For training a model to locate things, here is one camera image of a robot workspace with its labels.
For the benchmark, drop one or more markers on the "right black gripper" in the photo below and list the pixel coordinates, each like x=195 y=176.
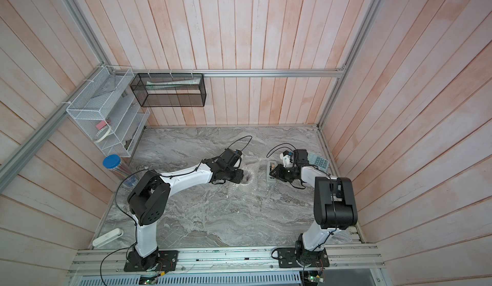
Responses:
x=278 y=174

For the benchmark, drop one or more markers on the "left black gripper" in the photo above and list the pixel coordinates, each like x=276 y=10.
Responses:
x=239 y=176

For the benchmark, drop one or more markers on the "white tape dispenser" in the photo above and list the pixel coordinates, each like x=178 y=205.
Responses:
x=271 y=165

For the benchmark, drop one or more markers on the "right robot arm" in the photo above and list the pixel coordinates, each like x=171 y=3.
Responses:
x=334 y=203

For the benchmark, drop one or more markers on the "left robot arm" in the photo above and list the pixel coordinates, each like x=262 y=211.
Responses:
x=149 y=197

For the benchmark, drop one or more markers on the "grey desk calculator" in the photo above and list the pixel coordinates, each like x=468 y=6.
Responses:
x=318 y=161

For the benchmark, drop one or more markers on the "ruler in black basket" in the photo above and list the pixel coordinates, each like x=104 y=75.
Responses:
x=165 y=85

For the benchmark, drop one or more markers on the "blue lid straw jar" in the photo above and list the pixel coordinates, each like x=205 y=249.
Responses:
x=119 y=168

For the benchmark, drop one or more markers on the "white power strip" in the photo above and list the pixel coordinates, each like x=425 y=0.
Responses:
x=107 y=237

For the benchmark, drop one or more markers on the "pink eraser block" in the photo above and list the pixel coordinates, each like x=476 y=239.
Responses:
x=101 y=125

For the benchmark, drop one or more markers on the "white tape roll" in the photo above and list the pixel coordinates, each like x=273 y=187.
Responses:
x=102 y=134

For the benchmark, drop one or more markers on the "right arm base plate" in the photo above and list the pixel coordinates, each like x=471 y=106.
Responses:
x=298 y=258

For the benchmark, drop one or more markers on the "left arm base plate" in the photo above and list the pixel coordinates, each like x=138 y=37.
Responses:
x=150 y=261

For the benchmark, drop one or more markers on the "aluminium mounting rail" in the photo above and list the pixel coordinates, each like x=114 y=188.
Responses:
x=227 y=260

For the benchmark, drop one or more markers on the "black wire mesh basket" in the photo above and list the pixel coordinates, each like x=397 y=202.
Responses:
x=167 y=99

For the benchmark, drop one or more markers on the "aluminium frame horizontal bar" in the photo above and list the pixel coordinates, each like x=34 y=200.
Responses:
x=252 y=72

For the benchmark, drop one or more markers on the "white wire mesh shelf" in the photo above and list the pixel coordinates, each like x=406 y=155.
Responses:
x=106 y=96

